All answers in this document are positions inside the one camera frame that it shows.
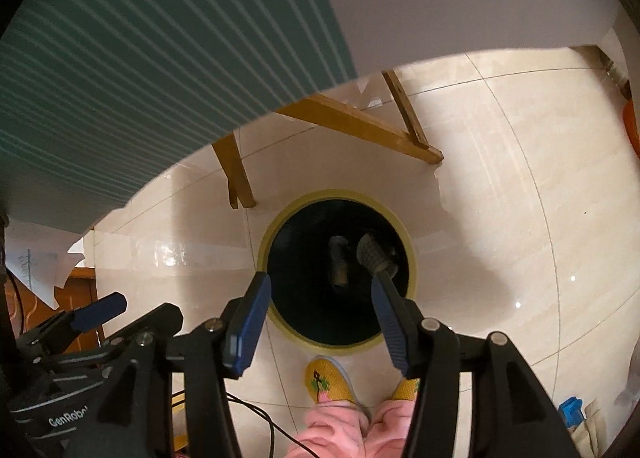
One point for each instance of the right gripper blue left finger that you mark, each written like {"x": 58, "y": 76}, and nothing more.
{"x": 244, "y": 317}

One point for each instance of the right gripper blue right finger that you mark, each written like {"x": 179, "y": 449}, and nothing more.
{"x": 397, "y": 326}

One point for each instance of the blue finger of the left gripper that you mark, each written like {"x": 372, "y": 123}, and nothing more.
{"x": 96, "y": 314}
{"x": 165, "y": 320}

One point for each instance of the grey checked thermos bottle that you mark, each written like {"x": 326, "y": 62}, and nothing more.
{"x": 371, "y": 256}

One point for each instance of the right yellow slipper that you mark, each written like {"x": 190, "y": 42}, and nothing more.
{"x": 407, "y": 389}

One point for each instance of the pink trouser legs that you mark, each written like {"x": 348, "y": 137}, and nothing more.
{"x": 341, "y": 429}

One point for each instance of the red orange bag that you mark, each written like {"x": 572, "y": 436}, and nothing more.
{"x": 631, "y": 128}

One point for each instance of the wooden table frame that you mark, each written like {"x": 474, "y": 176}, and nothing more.
{"x": 326, "y": 111}

